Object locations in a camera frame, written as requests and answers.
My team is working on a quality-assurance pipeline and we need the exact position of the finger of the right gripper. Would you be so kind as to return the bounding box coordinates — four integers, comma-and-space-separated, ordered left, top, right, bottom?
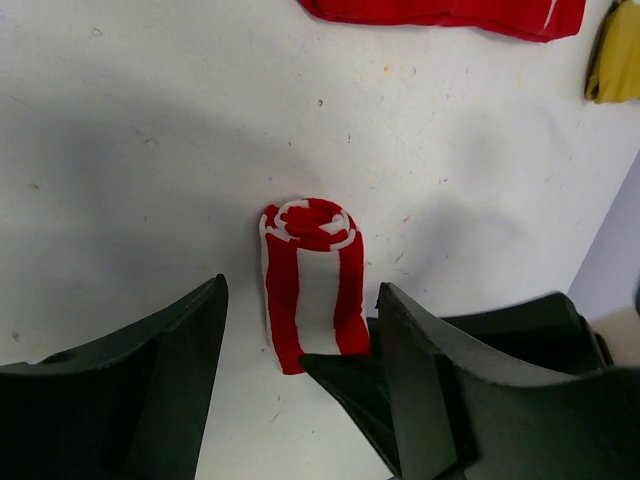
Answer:
300, 354, 400, 475
427, 292, 613, 375

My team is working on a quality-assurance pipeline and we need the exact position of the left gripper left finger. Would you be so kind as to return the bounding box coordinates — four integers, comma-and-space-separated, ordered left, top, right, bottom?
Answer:
1, 276, 228, 479

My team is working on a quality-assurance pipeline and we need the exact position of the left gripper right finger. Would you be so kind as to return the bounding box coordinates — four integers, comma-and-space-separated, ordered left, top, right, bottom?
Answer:
377, 283, 639, 479

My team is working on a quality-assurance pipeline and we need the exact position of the red white striped sock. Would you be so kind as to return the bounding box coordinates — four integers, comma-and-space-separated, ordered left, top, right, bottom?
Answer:
258, 198, 371, 375

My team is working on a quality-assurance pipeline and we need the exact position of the yellow sock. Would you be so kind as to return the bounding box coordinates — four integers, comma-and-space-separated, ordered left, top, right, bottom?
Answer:
584, 0, 639, 104

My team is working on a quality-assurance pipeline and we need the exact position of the red sock centre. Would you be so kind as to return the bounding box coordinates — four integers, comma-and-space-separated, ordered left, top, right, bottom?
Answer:
299, 0, 586, 43

